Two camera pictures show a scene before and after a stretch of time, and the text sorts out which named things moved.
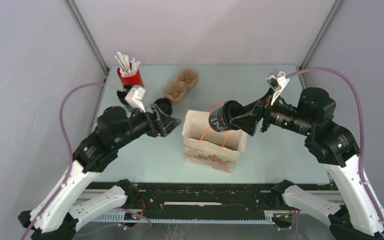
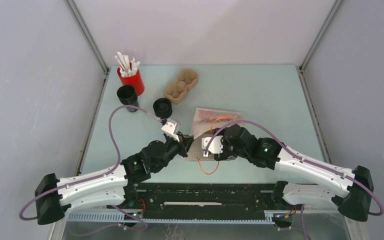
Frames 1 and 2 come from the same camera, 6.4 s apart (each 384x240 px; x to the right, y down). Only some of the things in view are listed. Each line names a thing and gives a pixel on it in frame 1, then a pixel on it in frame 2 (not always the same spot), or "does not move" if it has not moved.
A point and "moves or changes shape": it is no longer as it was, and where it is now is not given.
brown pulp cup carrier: x=175 y=92 does not move
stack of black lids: x=165 y=105 does not move
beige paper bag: x=205 y=146 moves or changes shape
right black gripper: x=253 y=111 to x=225 y=155
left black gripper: x=161 y=123 to x=185 y=142
